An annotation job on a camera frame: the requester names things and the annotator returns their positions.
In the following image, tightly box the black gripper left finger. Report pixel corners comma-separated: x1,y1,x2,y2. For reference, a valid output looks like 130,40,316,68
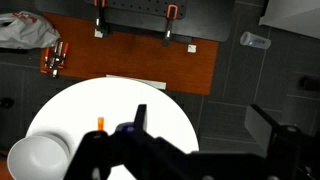
64,104,192,180

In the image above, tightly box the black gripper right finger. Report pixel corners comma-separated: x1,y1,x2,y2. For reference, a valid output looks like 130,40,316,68
244,104,320,180

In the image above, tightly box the orange marker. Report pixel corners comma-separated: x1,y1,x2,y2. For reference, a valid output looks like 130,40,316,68
97,116,105,132

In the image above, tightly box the white round bowl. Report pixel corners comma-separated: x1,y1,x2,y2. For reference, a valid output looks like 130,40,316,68
6,132,73,180

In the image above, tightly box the black floor stand foot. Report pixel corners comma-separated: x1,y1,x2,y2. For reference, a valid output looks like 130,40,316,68
298,75,320,93
0,97,15,110

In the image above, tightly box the clear plastic cup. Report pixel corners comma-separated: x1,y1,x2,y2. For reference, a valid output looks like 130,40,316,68
239,31,272,50

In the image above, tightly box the black orange bar clamp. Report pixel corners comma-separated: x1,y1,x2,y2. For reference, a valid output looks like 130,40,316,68
93,0,111,38
162,3,179,48

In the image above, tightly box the black perforated board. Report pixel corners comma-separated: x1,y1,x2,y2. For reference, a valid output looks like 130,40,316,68
84,0,189,20

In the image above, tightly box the white panel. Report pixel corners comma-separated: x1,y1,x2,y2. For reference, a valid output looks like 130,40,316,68
259,0,320,40

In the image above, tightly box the crumpled white cloth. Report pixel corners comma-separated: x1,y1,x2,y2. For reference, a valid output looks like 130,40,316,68
0,10,62,50

